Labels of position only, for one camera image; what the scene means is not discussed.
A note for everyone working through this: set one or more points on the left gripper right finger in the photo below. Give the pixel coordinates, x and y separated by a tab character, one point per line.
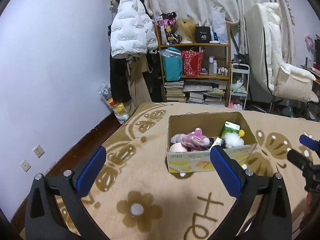
261	209

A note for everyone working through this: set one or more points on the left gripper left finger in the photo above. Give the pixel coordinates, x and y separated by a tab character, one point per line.
43	219

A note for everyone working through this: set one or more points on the white fluffy plush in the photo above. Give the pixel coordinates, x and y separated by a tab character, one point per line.
234	139

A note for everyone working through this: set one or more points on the green tissue pack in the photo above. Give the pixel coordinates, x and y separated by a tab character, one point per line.
230	127

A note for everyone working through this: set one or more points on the pink fuzzy plush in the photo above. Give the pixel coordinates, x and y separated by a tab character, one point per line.
195	140

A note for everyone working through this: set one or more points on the black Face tissue pack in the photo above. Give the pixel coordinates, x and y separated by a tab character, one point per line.
218	142

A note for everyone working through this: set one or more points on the cardboard box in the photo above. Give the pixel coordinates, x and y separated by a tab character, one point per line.
212	125

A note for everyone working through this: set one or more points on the beige patterned blanket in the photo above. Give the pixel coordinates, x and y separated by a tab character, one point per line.
136	197

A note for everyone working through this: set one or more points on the white utility cart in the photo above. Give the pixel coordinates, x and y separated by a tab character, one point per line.
238	88

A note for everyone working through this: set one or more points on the plastic bag on floor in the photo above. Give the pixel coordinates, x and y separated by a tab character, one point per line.
117	108

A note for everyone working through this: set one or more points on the wooden shelf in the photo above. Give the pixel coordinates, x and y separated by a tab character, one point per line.
224	76

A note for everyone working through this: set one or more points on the stack of books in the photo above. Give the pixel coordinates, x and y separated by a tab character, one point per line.
174	91

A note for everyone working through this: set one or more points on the cream padded chair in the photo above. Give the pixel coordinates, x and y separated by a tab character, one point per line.
276	76

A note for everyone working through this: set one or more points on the red gift bag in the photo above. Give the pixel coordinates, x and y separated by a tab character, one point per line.
192	62

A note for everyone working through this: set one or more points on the black box with 40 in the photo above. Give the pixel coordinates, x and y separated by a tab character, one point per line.
202	34

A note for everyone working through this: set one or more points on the teal bag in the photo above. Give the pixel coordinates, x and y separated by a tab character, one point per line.
172	63

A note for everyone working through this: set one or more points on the blonde wig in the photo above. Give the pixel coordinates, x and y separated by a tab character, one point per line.
186	29

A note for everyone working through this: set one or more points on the beige trench coat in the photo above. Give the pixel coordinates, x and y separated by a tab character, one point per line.
138	89

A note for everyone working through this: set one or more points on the beige curtain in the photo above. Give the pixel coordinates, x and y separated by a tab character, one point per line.
200	11

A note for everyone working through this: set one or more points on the white puffer jacket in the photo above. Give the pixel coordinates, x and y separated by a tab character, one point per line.
132	30

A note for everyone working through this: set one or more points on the wall socket lower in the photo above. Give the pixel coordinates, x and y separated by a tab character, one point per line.
25	166

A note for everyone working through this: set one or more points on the wall socket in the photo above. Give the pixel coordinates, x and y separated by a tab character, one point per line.
25	166
38	151

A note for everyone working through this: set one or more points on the wall socket upper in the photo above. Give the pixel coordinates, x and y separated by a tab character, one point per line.
38	151

